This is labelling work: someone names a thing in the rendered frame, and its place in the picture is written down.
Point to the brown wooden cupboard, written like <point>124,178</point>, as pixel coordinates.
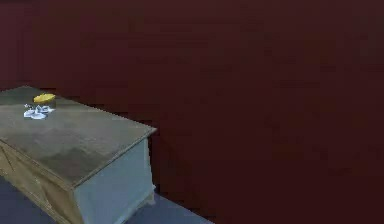
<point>83,143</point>

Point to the yellow lidded jar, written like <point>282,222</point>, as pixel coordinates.
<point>45,99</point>

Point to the pale blue crumpled object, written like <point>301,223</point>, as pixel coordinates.
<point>36,112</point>

